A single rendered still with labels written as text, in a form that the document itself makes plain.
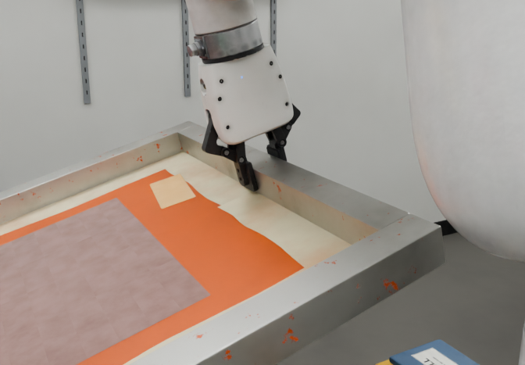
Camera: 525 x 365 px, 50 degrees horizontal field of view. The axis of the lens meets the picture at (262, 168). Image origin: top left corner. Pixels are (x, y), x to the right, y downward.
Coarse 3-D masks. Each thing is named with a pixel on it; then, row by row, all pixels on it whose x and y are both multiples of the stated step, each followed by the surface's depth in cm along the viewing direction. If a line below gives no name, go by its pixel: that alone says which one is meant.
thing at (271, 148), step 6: (288, 126) 72; (288, 132) 73; (270, 138) 73; (270, 144) 73; (276, 144) 72; (270, 150) 73; (276, 150) 72; (282, 150) 72; (276, 156) 72; (282, 156) 72
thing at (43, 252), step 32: (128, 192) 83; (32, 224) 80; (64, 224) 77; (96, 224) 75; (128, 224) 72; (160, 224) 70; (0, 256) 73; (32, 256) 70; (64, 256) 68; (96, 256) 66; (0, 288) 64; (32, 288) 63
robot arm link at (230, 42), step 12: (252, 24) 64; (204, 36) 64; (216, 36) 63; (228, 36) 63; (240, 36) 63; (252, 36) 64; (192, 48) 64; (204, 48) 64; (216, 48) 64; (228, 48) 63; (240, 48) 64; (252, 48) 64
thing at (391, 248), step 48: (144, 144) 91; (192, 144) 88; (0, 192) 86; (48, 192) 86; (288, 192) 64; (336, 192) 59; (384, 240) 48; (432, 240) 48; (288, 288) 45; (336, 288) 44; (384, 288) 47; (192, 336) 42; (240, 336) 41; (288, 336) 43
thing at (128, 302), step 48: (144, 240) 67; (192, 240) 64; (240, 240) 62; (48, 288) 62; (96, 288) 59; (144, 288) 57; (192, 288) 55; (240, 288) 53; (0, 336) 55; (48, 336) 53; (96, 336) 52; (144, 336) 50
